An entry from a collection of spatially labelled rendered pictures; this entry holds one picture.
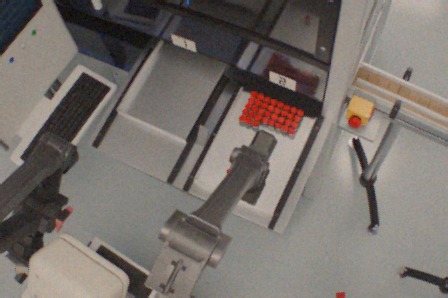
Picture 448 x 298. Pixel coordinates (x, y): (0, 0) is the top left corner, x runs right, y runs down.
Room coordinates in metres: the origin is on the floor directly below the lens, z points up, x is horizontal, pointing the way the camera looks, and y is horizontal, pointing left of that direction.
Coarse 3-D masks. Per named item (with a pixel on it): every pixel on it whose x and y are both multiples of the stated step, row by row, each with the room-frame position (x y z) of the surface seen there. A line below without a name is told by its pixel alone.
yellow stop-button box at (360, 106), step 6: (354, 96) 0.68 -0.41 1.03; (360, 96) 0.68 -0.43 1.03; (366, 96) 0.67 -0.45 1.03; (354, 102) 0.66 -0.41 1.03; (360, 102) 0.66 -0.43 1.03; (366, 102) 0.66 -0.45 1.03; (372, 102) 0.65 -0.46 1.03; (348, 108) 0.65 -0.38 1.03; (354, 108) 0.64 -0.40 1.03; (360, 108) 0.64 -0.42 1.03; (366, 108) 0.64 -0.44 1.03; (348, 114) 0.64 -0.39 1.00; (354, 114) 0.63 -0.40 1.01; (360, 114) 0.62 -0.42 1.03; (366, 114) 0.62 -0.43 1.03; (366, 120) 0.61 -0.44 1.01
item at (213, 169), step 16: (240, 96) 0.82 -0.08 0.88; (240, 112) 0.76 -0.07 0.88; (224, 128) 0.72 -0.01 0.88; (240, 128) 0.71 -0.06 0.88; (304, 128) 0.67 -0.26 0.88; (224, 144) 0.67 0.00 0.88; (240, 144) 0.66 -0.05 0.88; (288, 144) 0.63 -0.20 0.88; (304, 144) 0.61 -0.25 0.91; (208, 160) 0.62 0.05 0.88; (224, 160) 0.61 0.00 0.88; (272, 160) 0.58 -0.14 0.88; (288, 160) 0.57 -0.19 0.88; (208, 176) 0.57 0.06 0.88; (224, 176) 0.56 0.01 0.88; (272, 176) 0.53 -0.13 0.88; (288, 176) 0.52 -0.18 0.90; (272, 192) 0.48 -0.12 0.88; (256, 208) 0.44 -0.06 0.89; (272, 208) 0.43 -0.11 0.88
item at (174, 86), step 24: (168, 48) 1.06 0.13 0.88; (144, 72) 0.98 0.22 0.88; (168, 72) 0.96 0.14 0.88; (192, 72) 0.94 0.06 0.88; (216, 72) 0.93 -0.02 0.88; (144, 96) 0.89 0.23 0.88; (168, 96) 0.87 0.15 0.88; (192, 96) 0.85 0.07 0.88; (144, 120) 0.79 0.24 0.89; (168, 120) 0.78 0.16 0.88; (192, 120) 0.77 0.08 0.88
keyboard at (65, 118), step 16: (80, 80) 1.04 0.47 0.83; (96, 80) 1.03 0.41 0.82; (64, 96) 0.99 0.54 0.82; (80, 96) 0.98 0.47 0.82; (96, 96) 0.96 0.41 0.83; (64, 112) 0.92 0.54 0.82; (80, 112) 0.91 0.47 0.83; (48, 128) 0.87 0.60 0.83; (64, 128) 0.86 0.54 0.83; (80, 128) 0.85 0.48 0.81; (32, 144) 0.82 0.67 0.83
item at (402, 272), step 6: (402, 270) 0.23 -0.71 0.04; (408, 270) 0.22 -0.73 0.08; (414, 270) 0.21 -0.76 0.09; (402, 276) 0.20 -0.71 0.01; (414, 276) 0.18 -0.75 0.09; (420, 276) 0.17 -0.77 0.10; (426, 276) 0.17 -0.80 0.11; (432, 276) 0.16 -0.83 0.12; (432, 282) 0.13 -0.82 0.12; (438, 282) 0.12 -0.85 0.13; (444, 282) 0.11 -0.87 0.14; (444, 288) 0.08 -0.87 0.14
